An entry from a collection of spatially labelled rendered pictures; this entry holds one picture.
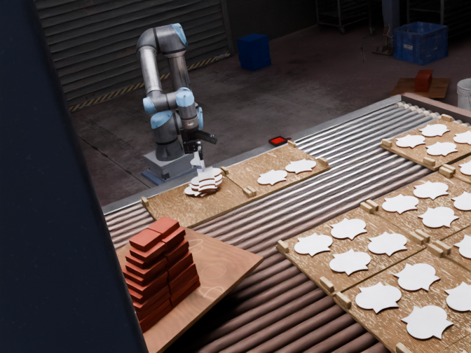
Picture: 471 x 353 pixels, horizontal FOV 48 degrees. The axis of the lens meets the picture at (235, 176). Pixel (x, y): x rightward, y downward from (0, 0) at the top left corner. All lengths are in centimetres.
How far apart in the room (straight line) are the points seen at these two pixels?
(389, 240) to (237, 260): 56
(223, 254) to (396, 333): 61
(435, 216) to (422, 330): 59
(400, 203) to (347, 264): 43
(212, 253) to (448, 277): 78
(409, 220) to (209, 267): 79
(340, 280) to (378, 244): 23
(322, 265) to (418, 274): 32
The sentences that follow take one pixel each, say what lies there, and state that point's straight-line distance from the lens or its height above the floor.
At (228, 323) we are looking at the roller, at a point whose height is 92.
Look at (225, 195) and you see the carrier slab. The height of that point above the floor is 94.
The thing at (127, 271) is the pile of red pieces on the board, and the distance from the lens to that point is 161.
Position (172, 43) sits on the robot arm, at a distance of 263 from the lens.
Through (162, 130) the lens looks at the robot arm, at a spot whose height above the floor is 113.
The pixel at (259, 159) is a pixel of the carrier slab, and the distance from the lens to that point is 265.
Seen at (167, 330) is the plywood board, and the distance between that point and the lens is 162.
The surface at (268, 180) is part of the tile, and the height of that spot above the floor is 95.
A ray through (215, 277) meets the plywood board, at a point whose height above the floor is 104.
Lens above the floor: 212
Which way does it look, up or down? 28 degrees down
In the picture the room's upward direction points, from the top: 10 degrees counter-clockwise
